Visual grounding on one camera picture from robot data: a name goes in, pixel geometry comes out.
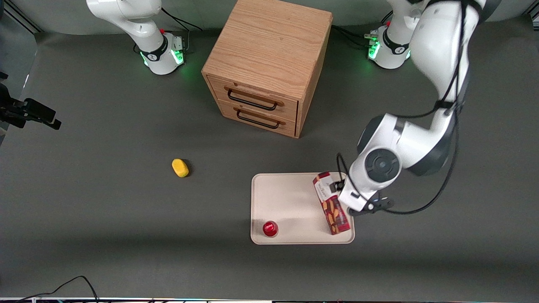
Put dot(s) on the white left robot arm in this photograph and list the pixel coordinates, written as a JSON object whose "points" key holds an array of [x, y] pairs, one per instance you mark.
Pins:
{"points": [[438, 46]]}

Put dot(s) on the narrow wooden drawer front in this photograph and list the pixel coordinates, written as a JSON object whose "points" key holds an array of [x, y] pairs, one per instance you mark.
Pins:
{"points": [[290, 128]]}

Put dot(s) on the beige plastic tray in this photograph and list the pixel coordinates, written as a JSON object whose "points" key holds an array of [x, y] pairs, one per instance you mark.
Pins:
{"points": [[290, 202]]}

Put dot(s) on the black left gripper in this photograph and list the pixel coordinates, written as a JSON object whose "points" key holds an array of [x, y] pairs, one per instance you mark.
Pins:
{"points": [[339, 185]]}

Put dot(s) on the small red capsule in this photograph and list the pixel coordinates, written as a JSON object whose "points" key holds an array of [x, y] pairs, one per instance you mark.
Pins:
{"points": [[269, 229]]}

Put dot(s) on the wide wooden drawer front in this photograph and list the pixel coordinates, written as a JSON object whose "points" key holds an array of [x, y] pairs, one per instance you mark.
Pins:
{"points": [[290, 110]]}

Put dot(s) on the yellow sponge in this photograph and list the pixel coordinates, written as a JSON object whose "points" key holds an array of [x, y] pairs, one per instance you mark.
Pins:
{"points": [[180, 167]]}

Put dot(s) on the red cookie box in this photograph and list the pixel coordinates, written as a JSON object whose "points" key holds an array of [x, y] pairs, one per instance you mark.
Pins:
{"points": [[332, 208]]}

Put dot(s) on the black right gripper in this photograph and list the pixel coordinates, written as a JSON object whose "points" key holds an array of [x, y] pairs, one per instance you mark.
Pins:
{"points": [[26, 111]]}

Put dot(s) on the wooden drawer cabinet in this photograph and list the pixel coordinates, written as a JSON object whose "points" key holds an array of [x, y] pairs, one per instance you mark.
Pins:
{"points": [[269, 46]]}

